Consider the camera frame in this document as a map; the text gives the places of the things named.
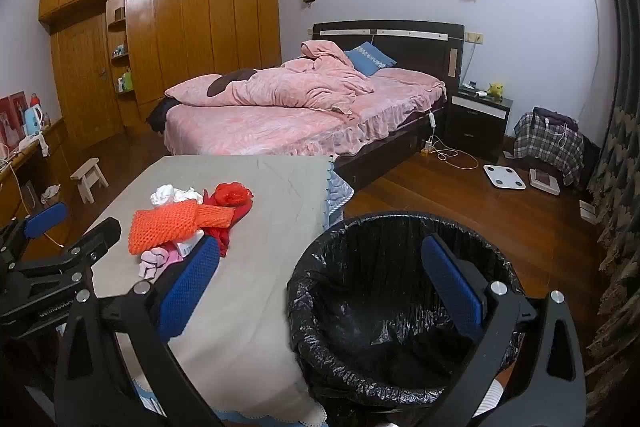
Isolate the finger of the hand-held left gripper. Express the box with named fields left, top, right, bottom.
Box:
left=15, top=217, right=122, bottom=295
left=0, top=201, right=68, bottom=263

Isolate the dark cloth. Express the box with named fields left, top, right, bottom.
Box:
left=146, top=99, right=178, bottom=135

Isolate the white and red scale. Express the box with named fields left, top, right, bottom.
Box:
left=529, top=168, right=562, bottom=196

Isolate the black-lined trash bin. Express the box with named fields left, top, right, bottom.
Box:
left=286, top=211, right=528, bottom=427

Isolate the white cable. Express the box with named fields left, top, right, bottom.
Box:
left=430, top=134, right=480, bottom=170

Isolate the dark bed with pink sheet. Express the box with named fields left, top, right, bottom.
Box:
left=147, top=22, right=466, bottom=190

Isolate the patterned dark curtain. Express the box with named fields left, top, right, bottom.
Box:
left=582, top=0, right=640, bottom=418

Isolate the wooden wardrobe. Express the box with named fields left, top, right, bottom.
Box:
left=37, top=0, right=283, bottom=148

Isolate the small wooden stool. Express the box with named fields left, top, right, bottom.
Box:
left=70, top=158, right=109, bottom=204

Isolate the wooden side desk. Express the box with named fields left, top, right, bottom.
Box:
left=0, top=117, right=66, bottom=228

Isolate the dark purple bag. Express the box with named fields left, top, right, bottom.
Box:
left=532, top=107, right=581, bottom=132

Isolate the blue pillow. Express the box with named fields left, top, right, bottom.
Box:
left=345, top=43, right=397, bottom=76

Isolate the orange foam net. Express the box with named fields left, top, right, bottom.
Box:
left=127, top=201, right=235, bottom=255

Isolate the plaid cloth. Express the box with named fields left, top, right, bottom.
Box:
left=514, top=111, right=586, bottom=185

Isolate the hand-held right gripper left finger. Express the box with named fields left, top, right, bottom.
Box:
left=54, top=234, right=223, bottom=427

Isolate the white bathroom scale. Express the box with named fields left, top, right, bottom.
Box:
left=482, top=164, right=528, bottom=190

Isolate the pink duvet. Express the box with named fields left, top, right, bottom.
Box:
left=165, top=39, right=376, bottom=114

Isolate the small white box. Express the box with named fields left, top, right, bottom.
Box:
left=175, top=229, right=207, bottom=258

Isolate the dark nightstand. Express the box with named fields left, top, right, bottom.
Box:
left=445, top=88, right=514, bottom=160

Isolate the red framed picture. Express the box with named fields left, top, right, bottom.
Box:
left=0, top=92, right=28, bottom=145

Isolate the light blue kettle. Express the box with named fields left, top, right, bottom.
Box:
left=24, top=103, right=45, bottom=138

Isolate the white tissue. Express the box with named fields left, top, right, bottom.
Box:
left=150, top=184, right=201, bottom=208

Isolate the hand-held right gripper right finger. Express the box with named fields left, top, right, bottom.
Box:
left=420, top=234, right=586, bottom=427

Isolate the blue quilted cloth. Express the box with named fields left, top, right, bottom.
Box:
left=320, top=164, right=355, bottom=228

